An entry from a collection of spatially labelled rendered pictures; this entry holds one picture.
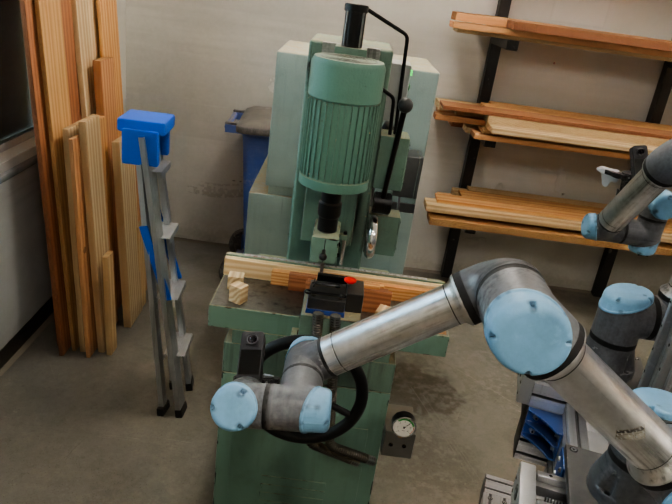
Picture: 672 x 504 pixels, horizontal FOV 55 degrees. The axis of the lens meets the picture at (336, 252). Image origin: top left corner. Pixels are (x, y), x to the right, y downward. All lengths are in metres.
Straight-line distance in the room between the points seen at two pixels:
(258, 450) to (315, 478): 0.18
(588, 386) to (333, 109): 0.82
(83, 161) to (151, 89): 1.37
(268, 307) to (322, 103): 0.52
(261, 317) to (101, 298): 1.47
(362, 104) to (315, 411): 0.74
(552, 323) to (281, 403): 0.44
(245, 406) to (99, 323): 2.01
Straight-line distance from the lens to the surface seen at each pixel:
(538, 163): 4.09
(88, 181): 2.76
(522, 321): 0.95
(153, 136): 2.23
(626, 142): 3.70
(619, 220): 1.87
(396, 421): 1.67
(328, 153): 1.51
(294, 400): 1.06
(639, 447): 1.15
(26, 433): 2.70
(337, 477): 1.87
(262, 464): 1.86
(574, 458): 1.49
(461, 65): 3.87
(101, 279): 2.95
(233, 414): 1.05
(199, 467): 2.48
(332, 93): 1.48
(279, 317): 1.59
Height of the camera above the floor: 1.67
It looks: 23 degrees down
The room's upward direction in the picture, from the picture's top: 8 degrees clockwise
